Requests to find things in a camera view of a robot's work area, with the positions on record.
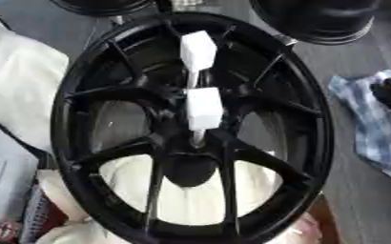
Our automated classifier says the white pin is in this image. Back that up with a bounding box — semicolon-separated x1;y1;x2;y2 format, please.
183;87;226;147
178;30;219;90

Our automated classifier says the black spoked wheel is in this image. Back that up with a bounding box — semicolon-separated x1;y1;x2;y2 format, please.
49;11;336;244

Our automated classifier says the black round wheel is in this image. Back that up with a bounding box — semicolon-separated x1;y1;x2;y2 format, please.
247;0;382;46
49;0;157;17

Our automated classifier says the white padding cloth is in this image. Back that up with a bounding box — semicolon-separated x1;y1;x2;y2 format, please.
33;153;324;244

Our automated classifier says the blue white checked cloth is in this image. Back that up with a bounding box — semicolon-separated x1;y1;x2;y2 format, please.
327;69;391;183

